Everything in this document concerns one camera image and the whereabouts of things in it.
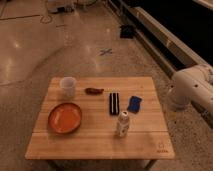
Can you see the brown sausage-shaped object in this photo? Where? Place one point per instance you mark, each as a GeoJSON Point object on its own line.
{"type": "Point", "coordinates": [94, 91]}

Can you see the blue sponge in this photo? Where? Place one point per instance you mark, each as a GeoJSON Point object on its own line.
{"type": "Point", "coordinates": [134, 104]}

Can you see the wooden folding table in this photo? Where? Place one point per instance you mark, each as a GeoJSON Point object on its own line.
{"type": "Point", "coordinates": [147, 138]}

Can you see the black box on floor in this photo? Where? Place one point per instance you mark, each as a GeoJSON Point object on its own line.
{"type": "Point", "coordinates": [127, 31]}

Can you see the black striped rectangular block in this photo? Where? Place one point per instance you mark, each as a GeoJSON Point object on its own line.
{"type": "Point", "coordinates": [114, 104]}

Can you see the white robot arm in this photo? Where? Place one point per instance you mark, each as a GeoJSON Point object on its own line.
{"type": "Point", "coordinates": [194, 84]}

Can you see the clear plastic cup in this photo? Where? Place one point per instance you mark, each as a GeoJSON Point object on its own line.
{"type": "Point", "coordinates": [68, 86]}

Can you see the orange round plate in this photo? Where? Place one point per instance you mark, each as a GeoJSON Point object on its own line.
{"type": "Point", "coordinates": [65, 118]}

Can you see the small white bottle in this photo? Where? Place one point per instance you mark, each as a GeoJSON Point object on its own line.
{"type": "Point", "coordinates": [122, 124]}

